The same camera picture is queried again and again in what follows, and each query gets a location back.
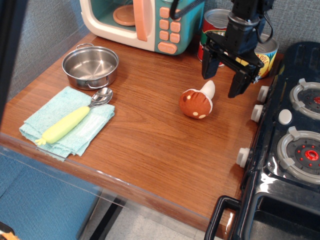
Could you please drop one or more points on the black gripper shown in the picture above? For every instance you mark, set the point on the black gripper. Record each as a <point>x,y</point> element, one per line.
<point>236,49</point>

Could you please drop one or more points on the brown toy mushroom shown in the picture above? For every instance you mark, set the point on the brown toy mushroom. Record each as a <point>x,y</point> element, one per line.
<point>197,104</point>

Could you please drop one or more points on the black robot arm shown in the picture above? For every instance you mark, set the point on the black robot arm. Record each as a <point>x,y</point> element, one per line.
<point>253,6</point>

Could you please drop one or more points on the stainless steel bowl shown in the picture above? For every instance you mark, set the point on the stainless steel bowl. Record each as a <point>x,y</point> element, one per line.
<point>90,67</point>

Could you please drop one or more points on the pineapple slices can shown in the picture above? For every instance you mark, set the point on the pineapple slices can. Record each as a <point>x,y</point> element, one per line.
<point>266,52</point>

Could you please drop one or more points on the tomato sauce can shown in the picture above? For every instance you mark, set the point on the tomato sauce can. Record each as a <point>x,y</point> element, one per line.
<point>216,21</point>

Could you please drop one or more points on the teal toy microwave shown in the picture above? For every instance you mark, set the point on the teal toy microwave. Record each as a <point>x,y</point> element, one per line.
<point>144,24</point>

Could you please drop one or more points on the dark blue toy stove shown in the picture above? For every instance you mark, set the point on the dark blue toy stove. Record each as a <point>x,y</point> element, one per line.
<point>280,188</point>

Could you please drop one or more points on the teal folded cloth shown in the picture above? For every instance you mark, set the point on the teal folded cloth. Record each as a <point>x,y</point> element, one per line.
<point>79,138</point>

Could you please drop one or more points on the orange object bottom left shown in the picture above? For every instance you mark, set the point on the orange object bottom left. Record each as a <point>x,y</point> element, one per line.
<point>8,236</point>

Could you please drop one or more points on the spoon with yellow-green handle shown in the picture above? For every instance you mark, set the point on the spoon with yellow-green handle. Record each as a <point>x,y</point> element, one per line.
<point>69,122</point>

